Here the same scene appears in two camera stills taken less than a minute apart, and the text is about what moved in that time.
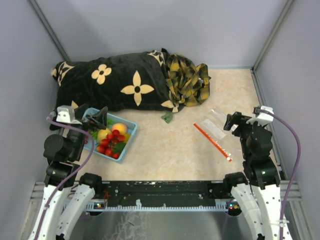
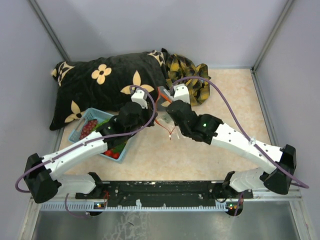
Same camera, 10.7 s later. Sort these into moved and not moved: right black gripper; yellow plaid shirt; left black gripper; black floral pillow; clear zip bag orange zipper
Moved: right black gripper; clear zip bag orange zipper; left black gripper
Not moved: black floral pillow; yellow plaid shirt
